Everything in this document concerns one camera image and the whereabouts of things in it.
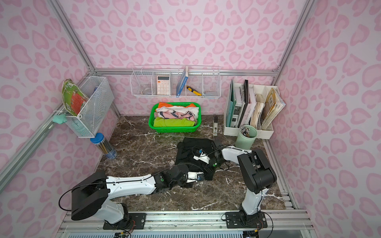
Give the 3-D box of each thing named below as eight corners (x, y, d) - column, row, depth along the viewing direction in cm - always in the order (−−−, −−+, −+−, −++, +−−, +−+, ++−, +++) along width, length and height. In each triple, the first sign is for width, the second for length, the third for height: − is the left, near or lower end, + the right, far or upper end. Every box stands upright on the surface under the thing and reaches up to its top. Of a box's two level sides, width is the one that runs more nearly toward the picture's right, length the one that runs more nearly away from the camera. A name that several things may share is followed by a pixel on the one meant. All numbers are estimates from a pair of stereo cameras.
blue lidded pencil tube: (107, 159, 98) (89, 141, 82) (110, 151, 102) (94, 132, 86) (115, 159, 98) (99, 141, 82) (119, 151, 102) (104, 132, 86)
